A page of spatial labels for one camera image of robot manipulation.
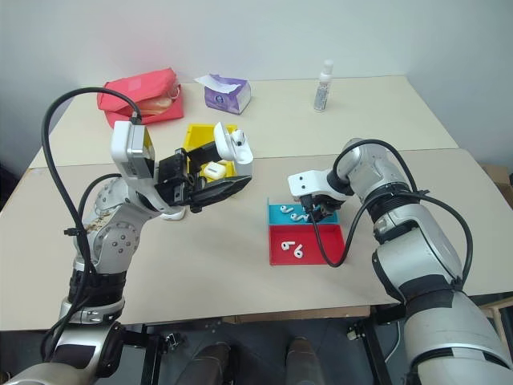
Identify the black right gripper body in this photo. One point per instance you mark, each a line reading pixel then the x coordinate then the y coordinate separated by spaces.
pixel 330 202

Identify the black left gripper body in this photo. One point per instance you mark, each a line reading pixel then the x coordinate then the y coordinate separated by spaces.
pixel 172 176

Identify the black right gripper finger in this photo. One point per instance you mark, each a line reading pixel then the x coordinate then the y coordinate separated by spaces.
pixel 316 216
pixel 329 213

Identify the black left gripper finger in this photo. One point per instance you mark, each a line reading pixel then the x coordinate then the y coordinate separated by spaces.
pixel 220 192
pixel 202 153

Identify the white earbud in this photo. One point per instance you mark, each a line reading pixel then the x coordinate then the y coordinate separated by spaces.
pixel 238 138
pixel 294 217
pixel 285 245
pixel 306 217
pixel 283 208
pixel 298 252

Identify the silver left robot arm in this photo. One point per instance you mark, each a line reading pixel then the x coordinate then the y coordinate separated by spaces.
pixel 116 240

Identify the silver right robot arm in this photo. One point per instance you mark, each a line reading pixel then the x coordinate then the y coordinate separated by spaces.
pixel 421 240

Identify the yellow plastic bin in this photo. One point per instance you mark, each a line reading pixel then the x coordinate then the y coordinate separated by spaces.
pixel 196 134

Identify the white earbud cases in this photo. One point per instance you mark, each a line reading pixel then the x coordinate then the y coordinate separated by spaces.
pixel 213 170

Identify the brown cardboard box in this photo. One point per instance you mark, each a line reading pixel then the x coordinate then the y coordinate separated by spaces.
pixel 499 174

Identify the red plastic tray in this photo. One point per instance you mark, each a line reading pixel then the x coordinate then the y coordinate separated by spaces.
pixel 304 236

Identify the blue plastic tray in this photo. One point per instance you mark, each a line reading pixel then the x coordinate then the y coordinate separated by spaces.
pixel 276 216

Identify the purple tissue pack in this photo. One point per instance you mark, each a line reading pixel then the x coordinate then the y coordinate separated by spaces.
pixel 224 98

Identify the red fabric pouch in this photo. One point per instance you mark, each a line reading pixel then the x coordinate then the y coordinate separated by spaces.
pixel 152 80

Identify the clear spray bottle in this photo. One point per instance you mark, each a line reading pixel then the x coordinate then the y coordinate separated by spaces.
pixel 321 94

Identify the metal table latch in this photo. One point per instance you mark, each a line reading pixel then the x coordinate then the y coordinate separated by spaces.
pixel 172 341
pixel 352 333

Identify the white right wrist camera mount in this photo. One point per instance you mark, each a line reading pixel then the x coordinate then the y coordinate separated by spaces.
pixel 308 180

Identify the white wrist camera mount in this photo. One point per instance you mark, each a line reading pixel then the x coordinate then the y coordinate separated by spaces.
pixel 308 180
pixel 122 144

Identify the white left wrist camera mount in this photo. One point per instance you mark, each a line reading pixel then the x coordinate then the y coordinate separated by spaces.
pixel 122 144

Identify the black metal table frame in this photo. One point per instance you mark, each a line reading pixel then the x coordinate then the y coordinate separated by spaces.
pixel 150 361

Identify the light wooden frame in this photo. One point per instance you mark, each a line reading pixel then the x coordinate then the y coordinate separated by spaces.
pixel 497 305

